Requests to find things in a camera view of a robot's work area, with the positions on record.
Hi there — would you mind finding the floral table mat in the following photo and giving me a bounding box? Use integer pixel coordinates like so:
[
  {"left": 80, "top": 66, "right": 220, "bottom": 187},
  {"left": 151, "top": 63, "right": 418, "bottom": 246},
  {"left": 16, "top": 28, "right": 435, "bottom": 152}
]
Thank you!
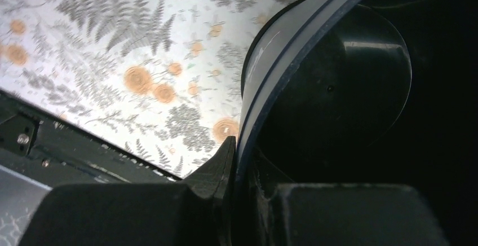
[{"left": 1, "top": 0, "right": 296, "bottom": 177}]

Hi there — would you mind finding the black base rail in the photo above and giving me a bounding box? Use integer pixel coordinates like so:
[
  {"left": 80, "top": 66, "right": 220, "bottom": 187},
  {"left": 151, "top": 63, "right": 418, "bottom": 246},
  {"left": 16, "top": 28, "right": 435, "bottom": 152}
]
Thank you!
[{"left": 1, "top": 91, "right": 180, "bottom": 187}]

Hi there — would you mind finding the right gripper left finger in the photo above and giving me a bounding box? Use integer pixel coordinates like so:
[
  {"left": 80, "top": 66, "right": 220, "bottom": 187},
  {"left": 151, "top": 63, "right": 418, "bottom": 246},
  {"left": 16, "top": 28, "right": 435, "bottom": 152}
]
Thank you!
[{"left": 19, "top": 137, "right": 236, "bottom": 245}]

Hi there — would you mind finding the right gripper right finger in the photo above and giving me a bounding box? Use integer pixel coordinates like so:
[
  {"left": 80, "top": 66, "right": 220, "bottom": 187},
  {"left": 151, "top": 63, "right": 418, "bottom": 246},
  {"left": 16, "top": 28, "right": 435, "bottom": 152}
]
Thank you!
[{"left": 254, "top": 162, "right": 449, "bottom": 245}]

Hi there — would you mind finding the dark blue round bin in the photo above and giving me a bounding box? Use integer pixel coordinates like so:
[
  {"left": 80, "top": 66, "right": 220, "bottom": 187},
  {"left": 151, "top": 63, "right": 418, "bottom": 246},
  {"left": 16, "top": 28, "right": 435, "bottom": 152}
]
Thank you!
[{"left": 233, "top": 0, "right": 477, "bottom": 245}]

